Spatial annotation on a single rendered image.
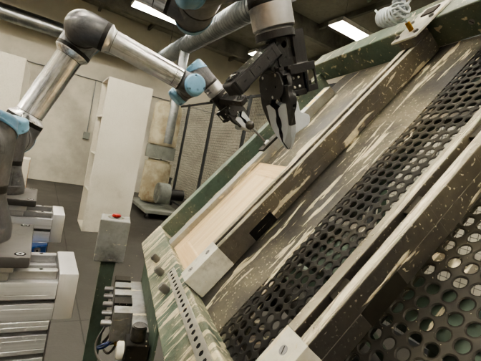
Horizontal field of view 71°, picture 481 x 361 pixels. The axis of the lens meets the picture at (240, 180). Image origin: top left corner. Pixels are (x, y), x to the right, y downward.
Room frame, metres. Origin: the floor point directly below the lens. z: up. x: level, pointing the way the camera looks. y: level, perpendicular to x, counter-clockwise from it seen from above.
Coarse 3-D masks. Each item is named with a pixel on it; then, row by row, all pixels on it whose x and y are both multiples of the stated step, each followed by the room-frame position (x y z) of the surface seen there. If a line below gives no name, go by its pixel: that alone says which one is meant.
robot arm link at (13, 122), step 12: (0, 120) 0.57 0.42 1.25; (12, 120) 0.59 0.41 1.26; (0, 132) 0.56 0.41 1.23; (12, 132) 0.60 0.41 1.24; (0, 144) 0.55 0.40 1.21; (12, 144) 0.60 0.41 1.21; (0, 156) 0.56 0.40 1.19; (12, 156) 0.61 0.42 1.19; (0, 168) 0.58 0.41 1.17; (0, 180) 0.59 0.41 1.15
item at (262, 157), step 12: (324, 96) 1.48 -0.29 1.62; (312, 108) 1.47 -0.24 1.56; (276, 144) 1.42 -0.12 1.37; (264, 156) 1.41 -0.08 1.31; (252, 168) 1.39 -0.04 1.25; (240, 180) 1.38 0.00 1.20; (228, 192) 1.36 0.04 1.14; (216, 204) 1.35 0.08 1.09; (204, 216) 1.34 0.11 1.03; (192, 228) 1.32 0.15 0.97; (180, 240) 1.31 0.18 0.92
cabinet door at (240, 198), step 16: (256, 176) 1.31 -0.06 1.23; (272, 176) 1.19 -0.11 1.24; (240, 192) 1.29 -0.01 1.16; (256, 192) 1.18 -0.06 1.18; (224, 208) 1.27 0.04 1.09; (240, 208) 1.16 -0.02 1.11; (208, 224) 1.25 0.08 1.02; (224, 224) 1.15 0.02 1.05; (192, 240) 1.24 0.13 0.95; (208, 240) 1.14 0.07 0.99; (192, 256) 1.12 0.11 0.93
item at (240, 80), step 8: (264, 48) 0.60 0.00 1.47; (272, 48) 0.58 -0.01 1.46; (256, 56) 0.59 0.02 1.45; (264, 56) 0.58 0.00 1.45; (272, 56) 0.59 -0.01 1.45; (248, 64) 0.58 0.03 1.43; (256, 64) 0.57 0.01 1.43; (264, 64) 0.58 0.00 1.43; (240, 72) 0.57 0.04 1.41; (248, 72) 0.57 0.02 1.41; (256, 72) 0.57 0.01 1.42; (232, 80) 0.57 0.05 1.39; (240, 80) 0.56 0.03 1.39; (248, 80) 0.57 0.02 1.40; (224, 88) 0.59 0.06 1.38; (232, 88) 0.57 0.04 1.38; (240, 88) 0.56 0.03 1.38
